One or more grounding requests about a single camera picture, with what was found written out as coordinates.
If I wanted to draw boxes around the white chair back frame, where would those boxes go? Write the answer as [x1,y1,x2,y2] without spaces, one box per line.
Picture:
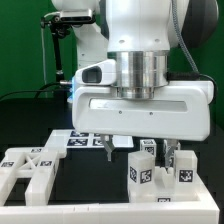
[0,147,67,206]

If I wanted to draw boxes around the white corner fence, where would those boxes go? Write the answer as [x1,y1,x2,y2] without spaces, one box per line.
[0,173,219,224]

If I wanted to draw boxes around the black camera stand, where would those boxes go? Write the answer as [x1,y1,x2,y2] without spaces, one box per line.
[40,15,70,100]

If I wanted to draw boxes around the white chair seat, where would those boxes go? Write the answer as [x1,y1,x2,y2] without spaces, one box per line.
[128,166,201,204]

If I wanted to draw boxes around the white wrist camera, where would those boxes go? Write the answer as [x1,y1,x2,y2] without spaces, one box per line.
[75,59,117,86]

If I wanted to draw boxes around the white chair nut cube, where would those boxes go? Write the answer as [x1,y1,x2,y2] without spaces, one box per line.
[140,139,157,155]

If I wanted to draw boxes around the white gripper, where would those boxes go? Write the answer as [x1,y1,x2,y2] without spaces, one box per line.
[72,81,214,168]

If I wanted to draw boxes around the grey camera on stand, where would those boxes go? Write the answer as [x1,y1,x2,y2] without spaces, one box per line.
[59,9,93,23]

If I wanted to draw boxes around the black cable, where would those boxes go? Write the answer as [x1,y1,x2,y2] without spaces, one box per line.
[0,82,63,102]

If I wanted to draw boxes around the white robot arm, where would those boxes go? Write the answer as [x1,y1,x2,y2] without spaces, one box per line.
[52,0,215,164]

